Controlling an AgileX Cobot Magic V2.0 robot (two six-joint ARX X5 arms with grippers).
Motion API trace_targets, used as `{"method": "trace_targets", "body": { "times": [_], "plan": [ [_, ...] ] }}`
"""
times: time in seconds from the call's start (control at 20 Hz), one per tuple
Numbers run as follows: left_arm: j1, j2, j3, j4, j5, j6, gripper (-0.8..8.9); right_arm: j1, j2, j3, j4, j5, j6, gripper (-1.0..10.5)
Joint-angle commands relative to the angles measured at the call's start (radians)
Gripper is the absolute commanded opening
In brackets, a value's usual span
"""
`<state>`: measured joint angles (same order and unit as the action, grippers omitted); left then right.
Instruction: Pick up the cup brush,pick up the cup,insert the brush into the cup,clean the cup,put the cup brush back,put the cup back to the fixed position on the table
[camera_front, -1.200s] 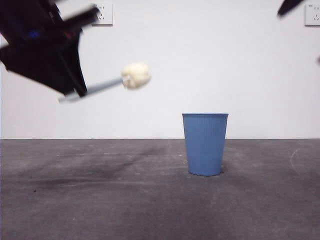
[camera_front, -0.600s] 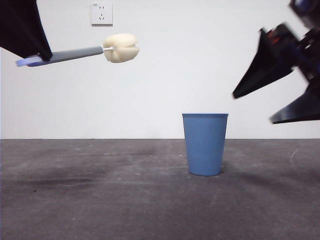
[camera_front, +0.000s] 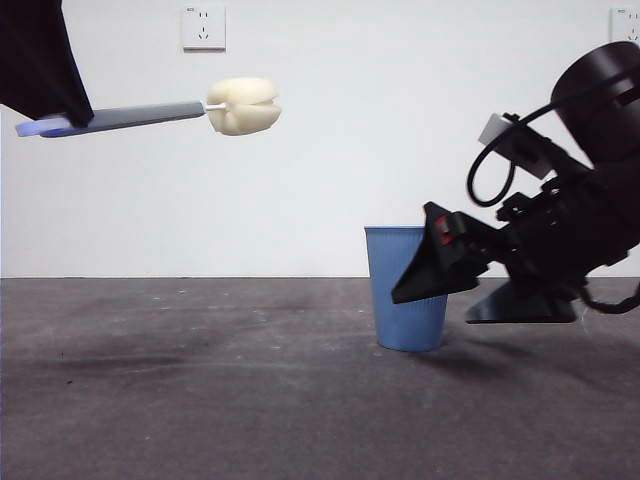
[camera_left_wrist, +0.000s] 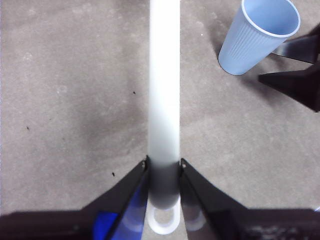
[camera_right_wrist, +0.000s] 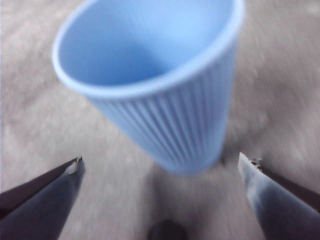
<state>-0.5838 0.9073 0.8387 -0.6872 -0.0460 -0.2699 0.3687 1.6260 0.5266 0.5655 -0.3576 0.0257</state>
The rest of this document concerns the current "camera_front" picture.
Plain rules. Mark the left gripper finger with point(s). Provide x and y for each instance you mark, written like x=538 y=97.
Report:
x=35 y=55

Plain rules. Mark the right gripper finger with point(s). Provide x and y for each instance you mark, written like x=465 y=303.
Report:
x=525 y=307
x=440 y=270

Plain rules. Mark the blue ribbed plastic cup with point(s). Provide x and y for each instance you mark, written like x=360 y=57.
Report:
x=400 y=320

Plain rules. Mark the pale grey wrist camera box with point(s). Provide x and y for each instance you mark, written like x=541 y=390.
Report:
x=495 y=130

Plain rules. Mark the white wall socket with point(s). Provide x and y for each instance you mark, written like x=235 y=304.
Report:
x=204 y=28
x=626 y=27

